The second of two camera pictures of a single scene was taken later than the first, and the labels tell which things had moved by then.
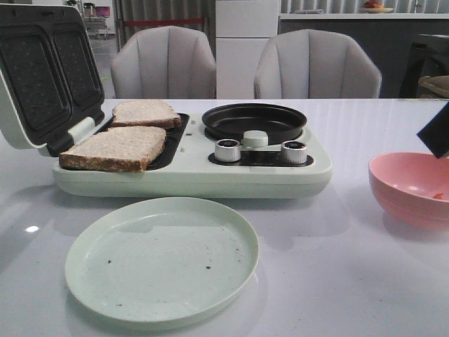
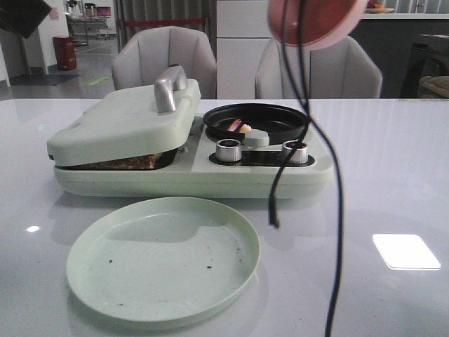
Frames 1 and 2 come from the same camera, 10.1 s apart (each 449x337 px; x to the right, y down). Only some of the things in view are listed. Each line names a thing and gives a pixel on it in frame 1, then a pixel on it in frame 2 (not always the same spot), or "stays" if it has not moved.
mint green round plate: (161, 259) stays
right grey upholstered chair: (314, 64) stays
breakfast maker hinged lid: (49, 74) to (148, 121)
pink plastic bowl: (412, 185) to (326, 23)
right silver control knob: (294, 152) stays
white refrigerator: (243, 27) stays
